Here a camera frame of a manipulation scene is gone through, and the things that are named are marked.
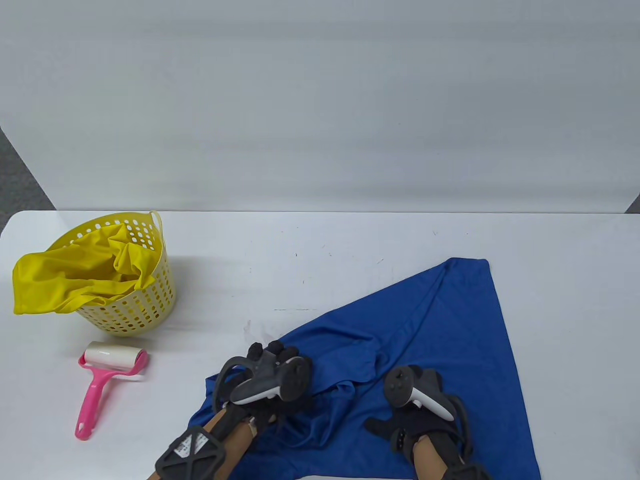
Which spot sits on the person's left hand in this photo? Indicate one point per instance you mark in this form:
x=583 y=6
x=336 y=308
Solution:
x=260 y=352

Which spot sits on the person's right hand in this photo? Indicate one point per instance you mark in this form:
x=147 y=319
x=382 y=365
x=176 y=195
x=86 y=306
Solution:
x=400 y=427

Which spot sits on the blue t-shirt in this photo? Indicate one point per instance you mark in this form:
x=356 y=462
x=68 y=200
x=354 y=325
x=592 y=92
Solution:
x=440 y=325

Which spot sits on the pink lint roller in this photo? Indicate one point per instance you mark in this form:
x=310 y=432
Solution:
x=92 y=395

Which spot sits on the yellow t-shirt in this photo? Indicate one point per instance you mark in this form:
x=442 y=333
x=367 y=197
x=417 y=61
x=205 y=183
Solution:
x=60 y=280

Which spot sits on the person's left forearm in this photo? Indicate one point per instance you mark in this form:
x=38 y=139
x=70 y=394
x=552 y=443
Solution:
x=240 y=440

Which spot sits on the person's right forearm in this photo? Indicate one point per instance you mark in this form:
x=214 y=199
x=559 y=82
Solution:
x=430 y=457

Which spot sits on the grey left hand controller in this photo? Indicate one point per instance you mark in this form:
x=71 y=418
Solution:
x=260 y=382

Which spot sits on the grey hand controller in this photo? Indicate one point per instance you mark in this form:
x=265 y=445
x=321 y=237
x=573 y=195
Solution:
x=260 y=382
x=400 y=385

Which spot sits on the grey right hand controller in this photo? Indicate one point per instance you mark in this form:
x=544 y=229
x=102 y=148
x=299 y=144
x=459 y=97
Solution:
x=400 y=385

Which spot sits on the yellow perforated plastic basket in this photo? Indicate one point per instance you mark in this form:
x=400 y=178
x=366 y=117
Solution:
x=150 y=310

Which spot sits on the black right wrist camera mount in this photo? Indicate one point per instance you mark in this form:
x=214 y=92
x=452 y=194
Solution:
x=467 y=472

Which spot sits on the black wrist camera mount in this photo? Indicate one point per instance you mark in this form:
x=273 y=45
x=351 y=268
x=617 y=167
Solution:
x=467 y=472
x=190 y=452

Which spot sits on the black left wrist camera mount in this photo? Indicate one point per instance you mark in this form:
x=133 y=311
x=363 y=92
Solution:
x=190 y=452

